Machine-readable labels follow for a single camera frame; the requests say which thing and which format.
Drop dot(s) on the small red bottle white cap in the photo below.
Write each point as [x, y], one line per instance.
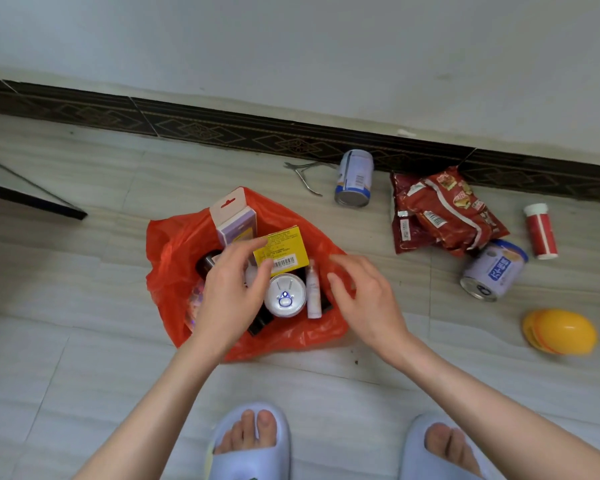
[541, 232]

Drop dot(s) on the black slab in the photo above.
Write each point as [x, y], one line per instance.
[260, 322]

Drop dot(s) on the yellow egg shaped capsule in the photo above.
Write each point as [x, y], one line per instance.
[560, 332]

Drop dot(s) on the lavender right slipper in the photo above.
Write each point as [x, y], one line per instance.
[420, 464]

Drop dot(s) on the person's right hand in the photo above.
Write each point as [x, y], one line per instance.
[375, 314]

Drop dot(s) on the purple packet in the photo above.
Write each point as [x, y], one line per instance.
[232, 217]

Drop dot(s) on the red plastic bag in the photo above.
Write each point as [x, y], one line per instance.
[175, 254]

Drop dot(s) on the person's right foot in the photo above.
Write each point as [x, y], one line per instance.
[450, 444]

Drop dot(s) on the red pink packet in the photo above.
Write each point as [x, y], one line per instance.
[194, 312]

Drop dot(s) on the black leaning board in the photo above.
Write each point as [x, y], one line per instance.
[30, 197]

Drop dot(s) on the lavender drink can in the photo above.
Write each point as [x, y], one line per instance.
[285, 294]

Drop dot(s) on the person's left hand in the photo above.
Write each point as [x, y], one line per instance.
[230, 304]

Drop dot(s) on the person's left forearm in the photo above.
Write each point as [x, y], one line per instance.
[150, 419]

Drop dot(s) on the brown bottle black cap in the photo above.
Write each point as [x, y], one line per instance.
[207, 262]

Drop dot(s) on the red snack bag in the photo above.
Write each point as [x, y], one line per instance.
[445, 214]

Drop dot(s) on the blue white can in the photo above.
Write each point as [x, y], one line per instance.
[355, 177]
[495, 269]

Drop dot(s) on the lavender left slipper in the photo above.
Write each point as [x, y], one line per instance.
[250, 464]

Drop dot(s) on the person's right forearm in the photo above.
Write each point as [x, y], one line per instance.
[490, 419]

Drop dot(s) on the lavender slipper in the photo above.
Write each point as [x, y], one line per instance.
[250, 464]
[420, 464]

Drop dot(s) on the white box yellow edge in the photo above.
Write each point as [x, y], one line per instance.
[285, 249]

